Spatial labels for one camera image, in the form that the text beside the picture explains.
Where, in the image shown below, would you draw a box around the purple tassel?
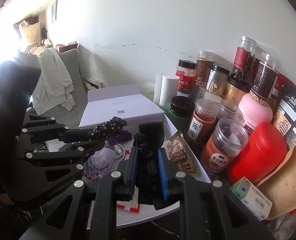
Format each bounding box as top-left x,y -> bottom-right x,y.
105,130 -> 133,147

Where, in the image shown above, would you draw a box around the white medicine box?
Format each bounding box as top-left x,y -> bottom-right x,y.
229,177 -> 273,221

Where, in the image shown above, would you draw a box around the black polka dot hair bow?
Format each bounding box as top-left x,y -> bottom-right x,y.
87,116 -> 128,142

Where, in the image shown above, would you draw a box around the dark green jar black lid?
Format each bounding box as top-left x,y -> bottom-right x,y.
168,95 -> 196,124

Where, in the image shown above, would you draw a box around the white cardboard box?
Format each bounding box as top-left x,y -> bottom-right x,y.
44,112 -> 212,228

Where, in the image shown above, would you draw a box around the red label jar black lid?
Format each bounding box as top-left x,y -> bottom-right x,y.
175,59 -> 196,94

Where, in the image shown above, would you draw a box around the jar with white label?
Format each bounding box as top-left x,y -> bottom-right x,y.
186,98 -> 221,147

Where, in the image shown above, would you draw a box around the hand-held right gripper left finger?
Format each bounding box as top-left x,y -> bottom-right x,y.
21,146 -> 140,240

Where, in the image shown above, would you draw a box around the tan paper bag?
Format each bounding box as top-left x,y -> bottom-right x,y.
256,155 -> 296,188

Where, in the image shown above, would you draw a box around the red canister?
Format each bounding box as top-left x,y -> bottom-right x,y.
228,122 -> 288,185

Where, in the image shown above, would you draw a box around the white paper roll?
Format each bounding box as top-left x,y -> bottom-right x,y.
159,74 -> 179,108

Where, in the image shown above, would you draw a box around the ribbed white roll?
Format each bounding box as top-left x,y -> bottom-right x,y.
153,73 -> 163,103

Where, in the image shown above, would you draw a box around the small clear jar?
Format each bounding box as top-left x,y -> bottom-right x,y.
217,99 -> 239,125

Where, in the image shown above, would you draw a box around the white lid jar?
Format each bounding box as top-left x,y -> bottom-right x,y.
203,91 -> 223,103

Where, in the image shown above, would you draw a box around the black lid jar yellow powder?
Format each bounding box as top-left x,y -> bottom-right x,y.
224,76 -> 252,100

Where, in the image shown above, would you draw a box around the pink bottle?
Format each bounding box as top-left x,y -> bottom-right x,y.
238,92 -> 273,135

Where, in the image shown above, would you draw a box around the tall jar red label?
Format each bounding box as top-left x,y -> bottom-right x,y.
231,36 -> 257,80

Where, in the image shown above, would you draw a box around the purple drawstring pouch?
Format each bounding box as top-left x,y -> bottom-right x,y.
84,147 -> 118,182

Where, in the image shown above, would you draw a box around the black cloth pouch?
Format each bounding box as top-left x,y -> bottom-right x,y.
133,121 -> 169,210

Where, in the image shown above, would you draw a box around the tall jar brown contents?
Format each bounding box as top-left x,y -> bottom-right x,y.
194,50 -> 216,84

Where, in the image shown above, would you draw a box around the black printed bag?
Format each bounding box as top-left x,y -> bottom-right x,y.
273,82 -> 296,153

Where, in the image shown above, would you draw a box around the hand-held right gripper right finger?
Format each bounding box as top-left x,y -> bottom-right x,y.
158,148 -> 275,240

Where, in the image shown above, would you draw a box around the white charging cable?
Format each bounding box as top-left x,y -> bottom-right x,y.
113,145 -> 126,160

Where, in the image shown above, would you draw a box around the white wooden frame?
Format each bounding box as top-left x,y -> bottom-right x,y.
81,76 -> 104,90

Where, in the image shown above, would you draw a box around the white box lid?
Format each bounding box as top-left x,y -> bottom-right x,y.
78,84 -> 164,130

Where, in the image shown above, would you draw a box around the clear jar orange label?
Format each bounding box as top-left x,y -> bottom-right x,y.
201,117 -> 249,173

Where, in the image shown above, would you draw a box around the tall jar dark label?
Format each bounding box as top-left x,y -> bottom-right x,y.
250,52 -> 280,99

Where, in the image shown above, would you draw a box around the speckled kraft paper bag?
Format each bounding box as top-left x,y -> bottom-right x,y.
258,137 -> 296,221

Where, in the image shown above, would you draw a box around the grey chair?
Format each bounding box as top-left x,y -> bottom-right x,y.
29,47 -> 88,128

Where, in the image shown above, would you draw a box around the gold green snack packet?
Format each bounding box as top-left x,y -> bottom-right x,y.
163,130 -> 201,175

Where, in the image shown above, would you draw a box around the red white sachet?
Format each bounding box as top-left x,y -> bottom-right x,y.
117,149 -> 141,213

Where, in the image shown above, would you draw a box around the pile of household clutter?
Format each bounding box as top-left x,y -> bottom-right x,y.
13,17 -> 78,55

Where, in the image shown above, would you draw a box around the black lid jar dried slices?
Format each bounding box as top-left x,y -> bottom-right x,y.
206,65 -> 230,95

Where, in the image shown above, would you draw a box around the light grey garment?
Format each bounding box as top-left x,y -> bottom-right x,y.
32,48 -> 76,115

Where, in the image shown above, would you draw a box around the wall picture frame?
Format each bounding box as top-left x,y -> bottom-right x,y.
51,0 -> 58,23

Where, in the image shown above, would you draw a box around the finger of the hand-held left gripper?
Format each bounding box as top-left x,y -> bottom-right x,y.
21,114 -> 95,143
24,140 -> 106,183

